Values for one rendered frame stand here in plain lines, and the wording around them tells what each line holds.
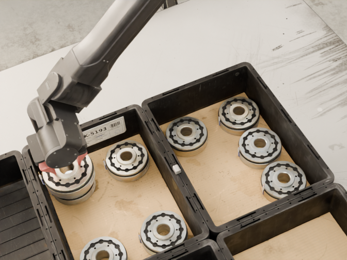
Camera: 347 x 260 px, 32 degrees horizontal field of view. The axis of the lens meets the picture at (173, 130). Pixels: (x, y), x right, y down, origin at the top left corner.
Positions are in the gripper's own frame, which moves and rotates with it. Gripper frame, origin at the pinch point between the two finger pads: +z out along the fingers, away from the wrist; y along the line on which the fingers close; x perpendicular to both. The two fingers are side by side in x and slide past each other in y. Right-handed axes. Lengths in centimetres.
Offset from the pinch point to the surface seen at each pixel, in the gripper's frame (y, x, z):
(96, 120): 10.2, 17.4, 13.3
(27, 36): 3, 154, 114
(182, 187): 21.4, -8.2, 12.1
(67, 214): -3.8, 1.8, 22.4
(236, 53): 60, 41, 38
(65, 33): 21, 147, 113
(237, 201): 33.2, -11.7, 22.1
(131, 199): 11.2, -0.9, 22.4
